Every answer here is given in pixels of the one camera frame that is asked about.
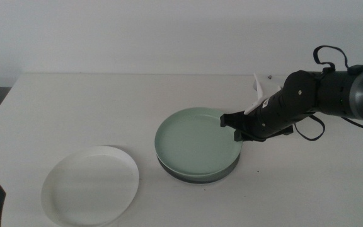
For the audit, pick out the grey shallow bowl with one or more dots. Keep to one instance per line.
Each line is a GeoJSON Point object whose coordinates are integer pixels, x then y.
{"type": "Point", "coordinates": [200, 179]}

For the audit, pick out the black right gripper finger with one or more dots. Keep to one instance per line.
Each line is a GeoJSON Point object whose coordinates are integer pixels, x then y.
{"type": "Point", "coordinates": [232, 119]}
{"type": "Point", "coordinates": [243, 136]}

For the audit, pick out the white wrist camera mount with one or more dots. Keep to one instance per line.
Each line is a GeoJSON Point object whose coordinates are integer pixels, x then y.
{"type": "Point", "coordinates": [258, 97]}

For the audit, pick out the white shallow bowl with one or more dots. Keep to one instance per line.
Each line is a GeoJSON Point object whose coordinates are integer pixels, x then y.
{"type": "Point", "coordinates": [90, 189]}

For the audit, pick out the pale green shallow bowl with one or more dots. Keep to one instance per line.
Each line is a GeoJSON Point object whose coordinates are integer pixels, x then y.
{"type": "Point", "coordinates": [194, 142]}

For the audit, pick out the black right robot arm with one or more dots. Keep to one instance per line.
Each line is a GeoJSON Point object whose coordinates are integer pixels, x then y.
{"type": "Point", "coordinates": [336, 91]}

